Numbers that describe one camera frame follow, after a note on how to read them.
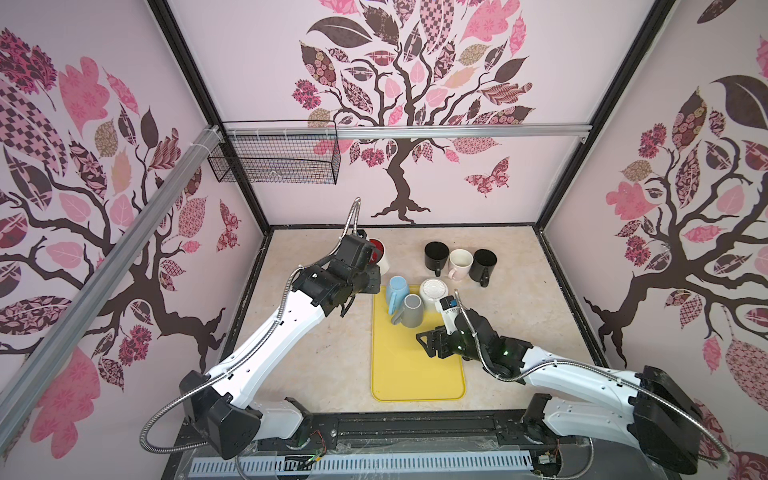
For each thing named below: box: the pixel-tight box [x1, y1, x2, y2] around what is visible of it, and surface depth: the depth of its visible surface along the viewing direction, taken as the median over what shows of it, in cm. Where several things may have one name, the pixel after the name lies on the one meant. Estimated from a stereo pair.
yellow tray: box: [371, 285, 466, 402], surface depth 85 cm
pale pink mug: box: [448, 248, 474, 281], surface depth 100 cm
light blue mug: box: [386, 275, 409, 315], surface depth 92 cm
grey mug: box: [392, 293, 425, 328], surface depth 90 cm
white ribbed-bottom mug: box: [419, 278, 449, 313], surface depth 94 cm
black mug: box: [468, 248, 498, 288], surface depth 101 cm
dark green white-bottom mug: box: [424, 241, 450, 277], surface depth 102 cm
